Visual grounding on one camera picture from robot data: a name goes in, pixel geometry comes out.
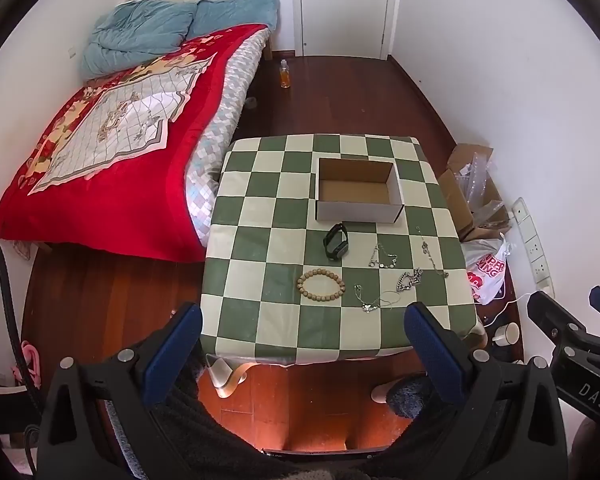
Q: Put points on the bed with red blanket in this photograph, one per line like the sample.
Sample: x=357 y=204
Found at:
x=130 y=195

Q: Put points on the green checkered tablecloth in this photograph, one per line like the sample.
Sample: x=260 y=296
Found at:
x=280 y=220

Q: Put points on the brown cardboard box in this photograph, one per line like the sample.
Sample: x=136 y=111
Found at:
x=455 y=195

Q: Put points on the diamond-patterned mattress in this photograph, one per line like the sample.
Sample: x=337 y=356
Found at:
x=225 y=110

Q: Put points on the orange liquid bottle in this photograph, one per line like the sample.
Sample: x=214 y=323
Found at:
x=284 y=75

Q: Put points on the white plastic bag red print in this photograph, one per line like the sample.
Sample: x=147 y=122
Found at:
x=485 y=270

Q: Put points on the white cardboard box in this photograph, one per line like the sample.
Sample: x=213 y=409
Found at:
x=360 y=211

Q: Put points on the black watch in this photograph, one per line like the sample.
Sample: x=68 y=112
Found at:
x=338 y=249

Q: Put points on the person's right forearm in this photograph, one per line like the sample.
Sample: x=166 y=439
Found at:
x=597 y=450

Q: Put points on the white power strip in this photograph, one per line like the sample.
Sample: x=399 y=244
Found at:
x=532 y=245

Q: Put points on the white door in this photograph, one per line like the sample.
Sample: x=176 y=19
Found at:
x=345 y=5

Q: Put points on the white cup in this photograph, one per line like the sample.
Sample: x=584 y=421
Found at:
x=507 y=334

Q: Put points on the blue pillow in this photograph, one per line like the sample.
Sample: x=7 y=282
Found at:
x=240 y=12

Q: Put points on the blue quilt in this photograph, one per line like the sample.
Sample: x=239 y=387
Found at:
x=135 y=35

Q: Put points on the blue fuzzy slipper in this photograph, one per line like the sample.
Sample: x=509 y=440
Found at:
x=410 y=396

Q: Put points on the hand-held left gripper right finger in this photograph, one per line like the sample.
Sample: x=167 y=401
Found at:
x=430 y=355

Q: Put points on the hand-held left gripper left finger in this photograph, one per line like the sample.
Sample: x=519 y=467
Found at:
x=172 y=355

